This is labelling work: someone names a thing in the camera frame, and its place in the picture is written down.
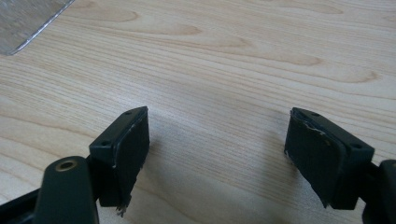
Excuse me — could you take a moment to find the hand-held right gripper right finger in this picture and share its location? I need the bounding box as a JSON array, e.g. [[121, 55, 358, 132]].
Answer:
[[284, 106, 375, 210]]

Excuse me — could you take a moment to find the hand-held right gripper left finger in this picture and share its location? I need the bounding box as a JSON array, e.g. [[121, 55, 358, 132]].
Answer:
[[89, 105, 150, 217]]

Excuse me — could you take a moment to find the clear plastic sheet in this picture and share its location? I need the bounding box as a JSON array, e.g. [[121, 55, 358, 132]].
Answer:
[[0, 0, 77, 57]]

